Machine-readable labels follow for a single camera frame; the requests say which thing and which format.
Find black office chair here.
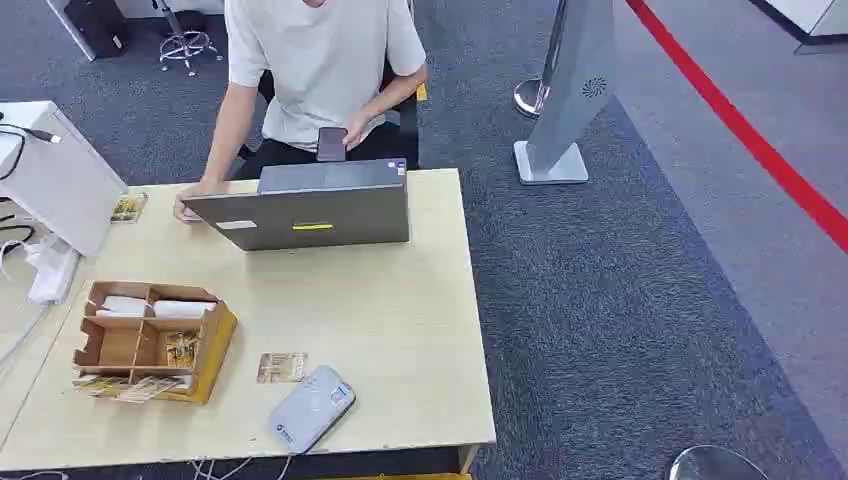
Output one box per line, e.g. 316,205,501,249
238,59,421,172

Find white cables under desk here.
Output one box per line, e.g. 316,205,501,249
190,455,294,480

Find white cabinet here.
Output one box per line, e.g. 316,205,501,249
0,100,129,259

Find grey card reader device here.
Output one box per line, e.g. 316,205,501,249
267,364,358,456

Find person's right hand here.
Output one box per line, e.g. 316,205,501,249
173,178,230,225

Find black cable with plug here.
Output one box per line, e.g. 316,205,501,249
0,121,64,182

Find person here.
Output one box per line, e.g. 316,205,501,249
173,0,429,225

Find round chrome stool seat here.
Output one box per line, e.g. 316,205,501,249
667,444,771,480

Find white furniture with dark base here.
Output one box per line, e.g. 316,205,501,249
750,0,848,56

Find printed card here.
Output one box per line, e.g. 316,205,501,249
256,351,309,386
164,330,201,370
113,375,193,405
73,374,132,399
109,192,150,225

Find red floor tape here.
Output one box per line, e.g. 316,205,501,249
624,0,848,256

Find grey standing kiosk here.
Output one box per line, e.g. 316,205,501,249
513,0,618,186

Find wooden card box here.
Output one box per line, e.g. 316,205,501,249
72,280,238,406

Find black box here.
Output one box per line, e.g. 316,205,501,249
63,0,132,62

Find grey laptop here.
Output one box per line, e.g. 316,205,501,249
182,157,412,252

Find white card stack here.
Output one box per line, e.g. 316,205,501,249
95,295,152,319
152,299,219,321

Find chrome stool base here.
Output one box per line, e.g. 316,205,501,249
152,0,224,77

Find dark smartphone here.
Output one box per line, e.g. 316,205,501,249
315,126,348,164

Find chrome stanchion base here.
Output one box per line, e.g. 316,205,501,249
512,77,552,120

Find person's left hand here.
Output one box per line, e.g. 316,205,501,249
341,109,376,152

